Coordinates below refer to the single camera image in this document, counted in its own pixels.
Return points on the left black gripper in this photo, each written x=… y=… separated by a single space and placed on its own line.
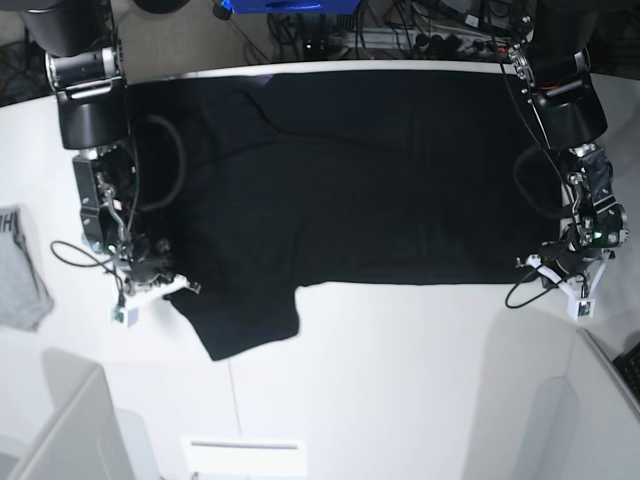
x=568 y=263

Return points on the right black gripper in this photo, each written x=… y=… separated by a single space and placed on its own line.
x=145 y=264

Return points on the black T-shirt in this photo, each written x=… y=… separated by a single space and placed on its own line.
x=293 y=180

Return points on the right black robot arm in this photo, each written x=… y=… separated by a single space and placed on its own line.
x=84 y=68

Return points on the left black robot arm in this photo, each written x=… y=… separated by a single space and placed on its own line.
x=548 y=51

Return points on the black keyboard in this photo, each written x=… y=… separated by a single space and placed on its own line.
x=628 y=366

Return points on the grey folded garment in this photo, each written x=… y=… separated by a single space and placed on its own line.
x=25 y=300

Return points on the white partition panel right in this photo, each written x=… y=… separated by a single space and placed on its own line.
x=583 y=424

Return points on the white partition panel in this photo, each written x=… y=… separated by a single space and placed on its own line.
x=83 y=437
x=583 y=424

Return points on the white partition panel left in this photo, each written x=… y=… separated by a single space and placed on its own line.
x=83 y=437

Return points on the blue device box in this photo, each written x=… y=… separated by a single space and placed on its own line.
x=251 y=7

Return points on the white power strip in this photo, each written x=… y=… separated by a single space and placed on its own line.
x=413 y=40

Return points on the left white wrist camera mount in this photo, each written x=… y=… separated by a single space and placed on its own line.
x=579 y=288

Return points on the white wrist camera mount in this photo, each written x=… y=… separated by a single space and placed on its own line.
x=134 y=295
x=579 y=288

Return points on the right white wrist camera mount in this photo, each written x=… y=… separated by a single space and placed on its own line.
x=134 y=295

